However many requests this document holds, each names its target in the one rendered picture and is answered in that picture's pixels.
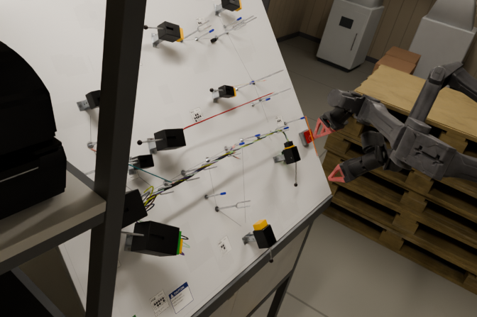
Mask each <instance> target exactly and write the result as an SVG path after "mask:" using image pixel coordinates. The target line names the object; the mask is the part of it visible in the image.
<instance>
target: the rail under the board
mask: <svg viewBox="0 0 477 317"><path fill-rule="evenodd" d="M332 197H333V195H331V194H330V195H329V196H328V197H327V198H326V199H325V200H323V202H322V203H320V204H319V205H318V206H317V207H316V208H314V209H313V210H312V211H311V212H310V213H308V214H307V215H306V216H305V217H304V218H303V219H302V220H301V221H300V222H299V223H297V224H296V225H295V226H294V227H293V228H291V229H290V230H289V231H288V232H287V233H286V234H284V236H283V237H281V238H280V239H279V240H278V241H277V242H276V243H275V244H273V245H272V246H271V252H272V259H273V258H274V257H275V256H276V255H277V254H278V253H279V252H280V251H281V250H282V249H283V248H284V247H285V246H286V245H287V244H289V243H290V242H291V241H292V240H293V239H294V238H295V237H296V236H298V235H299V234H300V233H301V232H302V231H303V230H304V229H305V228H306V227H307V226H308V225H309V224H310V223H311V222H312V221H314V220H315V219H316V218H317V217H318V216H319V215H320V214H321V213H322V212H324V211H325V210H326V209H327V208H328V207H329V205H330V203H331V200H332ZM269 259H270V248H268V249H267V250H266V251H265V252H264V253H263V254H262V255H261V256H260V257H258V258H257V259H256V260H255V261H254V262H252V263H251V264H250V265H249V266H248V267H247V268H245V270H244V271H242V272H241V273H240V274H239V275H238V276H237V277H235V278H234V279H233V280H232V281H231V282H229V283H228V284H227V285H226V286H225V287H224V288H223V289H222V290H221V291H220V292H218V293H217V294H216V295H215V296H213V297H212V298H211V299H210V300H209V301H208V302H207V303H206V304H205V305H203V306H202V307H201V308H200V309H199V310H198V311H196V312H195V313H194V314H193V315H192V316H190V317H209V316H210V315H212V314H213V313H214V312H215V311H216V310H217V309H218V308H219V307H220V306H221V305H222V304H223V303H224V302H225V301H226V300H227V299H229V298H230V297H231V296H232V295H233V294H234V293H235V292H236V291H238V290H239V289H240V288H241V287H242V286H243V285H244V284H245V283H246V282H247V281H248V280H249V279H250V278H251V277H252V276H254V275H255V274H256V273H257V272H258V271H259V270H260V269H261V268H263V267H264V266H265V265H266V264H267V263H268V262H269Z"/></svg>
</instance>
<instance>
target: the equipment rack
mask: <svg viewBox="0 0 477 317"><path fill-rule="evenodd" d="M146 2H147V0H106V15H105V26H104V47H103V58H102V78H101V89H100V100H99V121H98V132H97V153H96V164H95V175H94V181H93V180H92V179H90V178H89V177H88V176H87V175H85V174H84V173H83V172H81V171H80V170H78V169H77V168H76V167H75V166H74V165H72V164H71V163H70V162H68V161H67V169H66V188H65V192H63V193H61V194H58V195H57V196H54V197H52V198H50V199H47V200H45V201H42V202H40V203H39V204H36V205H34V206H31V207H29V208H26V209H24V210H22V211H19V212H18V213H15V214H13V215H11V216H8V217H6V218H3V219H1V220H0V275H2V274H4V273H5V272H7V271H9V270H11V271H12V272H13V273H14V274H15V275H16V277H17V278H18V279H19V280H20V281H21V282H22V283H23V284H24V285H25V286H26V288H27V289H28V290H29V291H30V292H31V293H32V294H33V295H34V296H35V297H36V298H37V300H39V302H41V303H42V305H44V307H46V308H47V310H48V311H49V312H50V313H51V314H52V315H53V316H54V317H66V316H65V315H64V314H63V313H62V312H61V311H60V310H59V308H58V307H57V306H56V305H55V304H54V303H53V302H52V301H51V300H50V299H49V298H48V297H47V296H46V295H45V294H44V293H43V292H42V291H41V290H40V289H39V288H38V287H37V286H36V285H35V284H34V283H33V282H32V281H31V280H30V279H29V278H28V276H27V275H26V274H25V273H24V272H23V271H22V270H21V269H20V268H19V267H18V266H19V265H22V264H23V263H25V262H27V261H29V260H32V259H33V258H35V257H37V256H39V255H41V254H43V253H44V252H47V251H49V250H51V249H53V248H55V247H57V246H59V245H61V244H63V243H65V242H67V241H68V240H70V239H72V238H74V237H76V236H78V235H80V234H82V233H84V232H86V231H88V230H90V229H91V238H90V249H89V271H88V282H87V302H86V314H85V317H111V316H112V309H113V302H114V290H115V283H116V271H117V264H118V258H119V246H120V239H121V227H122V220H123V213H124V201H125V194H126V182H127V175H128V163H129V156H130V149H131V137H132V130H133V118H134V111H135V105H136V92H137V86H138V73H139V67H140V60H141V47H142V40H143V28H144V21H145V14H146Z"/></svg>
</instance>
